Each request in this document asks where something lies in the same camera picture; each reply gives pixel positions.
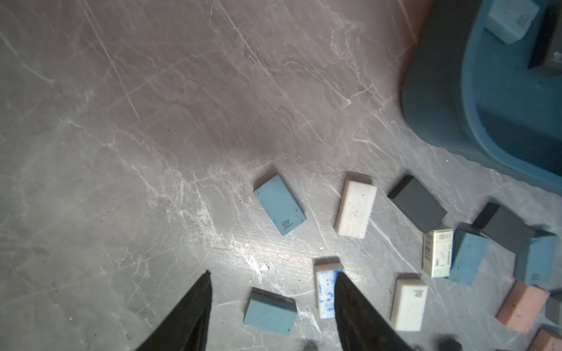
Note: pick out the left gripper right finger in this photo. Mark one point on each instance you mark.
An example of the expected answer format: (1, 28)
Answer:
(359, 325)

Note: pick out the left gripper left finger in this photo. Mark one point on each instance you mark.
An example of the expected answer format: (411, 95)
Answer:
(187, 325)

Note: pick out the black eraser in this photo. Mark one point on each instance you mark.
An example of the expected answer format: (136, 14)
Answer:
(546, 56)

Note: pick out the white eraser 4B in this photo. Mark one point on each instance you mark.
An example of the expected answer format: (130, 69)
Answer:
(409, 303)

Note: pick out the white blue stained eraser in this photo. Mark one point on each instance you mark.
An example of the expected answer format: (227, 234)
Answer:
(326, 270)

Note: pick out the black eraser centre low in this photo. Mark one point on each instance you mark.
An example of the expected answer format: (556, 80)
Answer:
(450, 345)

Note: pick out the teal eraser lower left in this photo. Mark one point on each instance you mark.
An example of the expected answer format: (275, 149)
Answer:
(270, 312)

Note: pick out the white sleeved eraser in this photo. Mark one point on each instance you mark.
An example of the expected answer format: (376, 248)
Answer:
(437, 252)

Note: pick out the white eraser upper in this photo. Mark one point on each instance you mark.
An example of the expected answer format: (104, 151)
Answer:
(356, 205)

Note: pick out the dark grey eraser upper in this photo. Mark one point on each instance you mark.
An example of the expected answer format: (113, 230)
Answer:
(417, 204)

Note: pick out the dark grey eraser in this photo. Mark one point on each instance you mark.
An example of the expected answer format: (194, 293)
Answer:
(504, 227)
(417, 204)

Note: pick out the pink eraser upper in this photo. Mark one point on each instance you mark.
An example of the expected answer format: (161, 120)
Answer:
(521, 307)

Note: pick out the pink eraser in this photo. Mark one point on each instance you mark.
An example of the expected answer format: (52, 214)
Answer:
(521, 307)
(546, 340)

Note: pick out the pink eraser right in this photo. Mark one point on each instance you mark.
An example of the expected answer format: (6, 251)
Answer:
(546, 340)

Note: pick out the blue eraser beside dark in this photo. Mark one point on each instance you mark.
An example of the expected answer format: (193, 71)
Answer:
(535, 264)

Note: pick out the teal plastic storage box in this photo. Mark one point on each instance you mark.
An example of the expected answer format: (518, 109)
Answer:
(469, 93)

